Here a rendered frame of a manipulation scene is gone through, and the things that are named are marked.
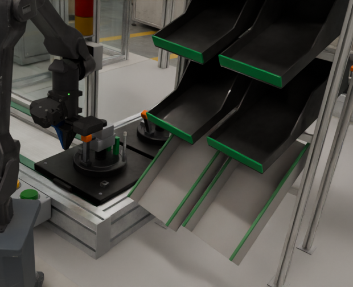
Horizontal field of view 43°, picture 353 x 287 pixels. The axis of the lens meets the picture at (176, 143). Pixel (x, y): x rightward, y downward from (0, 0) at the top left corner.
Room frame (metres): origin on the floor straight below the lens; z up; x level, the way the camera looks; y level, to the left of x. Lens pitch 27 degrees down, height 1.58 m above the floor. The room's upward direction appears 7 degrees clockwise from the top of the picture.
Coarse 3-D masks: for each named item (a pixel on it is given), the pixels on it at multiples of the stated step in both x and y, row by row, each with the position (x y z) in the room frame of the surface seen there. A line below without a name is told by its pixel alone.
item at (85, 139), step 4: (88, 136) 0.97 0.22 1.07; (92, 136) 1.00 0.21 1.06; (84, 140) 0.97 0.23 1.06; (88, 140) 0.97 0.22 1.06; (92, 140) 0.99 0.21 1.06; (84, 144) 0.97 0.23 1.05; (88, 144) 0.98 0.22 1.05; (84, 148) 0.97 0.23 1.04; (88, 148) 0.98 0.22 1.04; (84, 152) 0.97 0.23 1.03; (88, 152) 0.98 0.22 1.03; (84, 156) 0.97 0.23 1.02; (88, 156) 0.98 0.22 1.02; (84, 160) 0.97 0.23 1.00; (88, 160) 0.98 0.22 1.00
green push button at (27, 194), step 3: (27, 189) 0.87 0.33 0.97; (30, 189) 0.87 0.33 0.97; (33, 189) 0.87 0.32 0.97; (21, 192) 0.85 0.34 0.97; (24, 192) 0.85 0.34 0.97; (27, 192) 0.85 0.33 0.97; (30, 192) 0.85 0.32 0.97; (33, 192) 0.85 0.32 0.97; (36, 192) 0.86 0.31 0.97; (21, 195) 0.84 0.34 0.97; (24, 195) 0.84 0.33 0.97; (27, 195) 0.84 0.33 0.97; (30, 195) 0.84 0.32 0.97; (33, 195) 0.84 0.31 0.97; (36, 195) 0.85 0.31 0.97; (21, 198) 0.84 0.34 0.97; (24, 198) 0.83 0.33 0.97; (27, 198) 0.83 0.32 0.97; (30, 198) 0.83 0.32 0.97; (33, 198) 0.84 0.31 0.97; (36, 198) 0.85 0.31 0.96
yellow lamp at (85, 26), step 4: (76, 16) 1.21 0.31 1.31; (76, 20) 1.21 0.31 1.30; (80, 20) 1.20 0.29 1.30; (84, 20) 1.20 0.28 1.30; (88, 20) 1.21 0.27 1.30; (92, 20) 1.22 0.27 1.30; (76, 24) 1.21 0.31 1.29; (80, 24) 1.20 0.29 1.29; (84, 24) 1.20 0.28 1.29; (88, 24) 1.21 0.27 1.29; (92, 24) 1.22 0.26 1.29; (76, 28) 1.21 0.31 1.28; (80, 28) 1.20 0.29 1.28; (84, 28) 1.20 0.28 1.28; (88, 28) 1.21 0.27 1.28; (92, 28) 1.22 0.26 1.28; (84, 32) 1.20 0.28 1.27; (88, 32) 1.21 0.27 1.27; (92, 32) 1.22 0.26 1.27
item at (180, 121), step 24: (192, 72) 0.94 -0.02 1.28; (216, 72) 0.97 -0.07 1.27; (168, 96) 0.89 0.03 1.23; (192, 96) 0.90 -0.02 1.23; (216, 96) 0.89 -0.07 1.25; (240, 96) 0.86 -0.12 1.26; (168, 120) 0.84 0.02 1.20; (192, 120) 0.83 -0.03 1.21; (216, 120) 0.81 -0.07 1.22; (192, 144) 0.77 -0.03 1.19
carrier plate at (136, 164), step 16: (80, 144) 1.12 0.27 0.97; (48, 160) 1.01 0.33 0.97; (64, 160) 1.02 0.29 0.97; (128, 160) 1.06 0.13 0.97; (144, 160) 1.07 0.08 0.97; (48, 176) 0.96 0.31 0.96; (64, 176) 0.94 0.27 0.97; (80, 176) 0.95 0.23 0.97; (128, 176) 0.98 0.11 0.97; (80, 192) 0.89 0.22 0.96; (96, 192) 0.89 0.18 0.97; (112, 192) 0.89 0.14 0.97
